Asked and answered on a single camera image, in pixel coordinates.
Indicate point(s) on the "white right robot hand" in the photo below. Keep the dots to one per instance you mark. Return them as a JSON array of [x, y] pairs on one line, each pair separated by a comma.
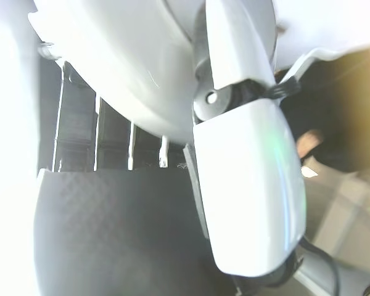
[[249, 185]]

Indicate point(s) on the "person in dark clothes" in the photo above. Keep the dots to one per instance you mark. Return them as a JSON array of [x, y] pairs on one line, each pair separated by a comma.
[[342, 123]]

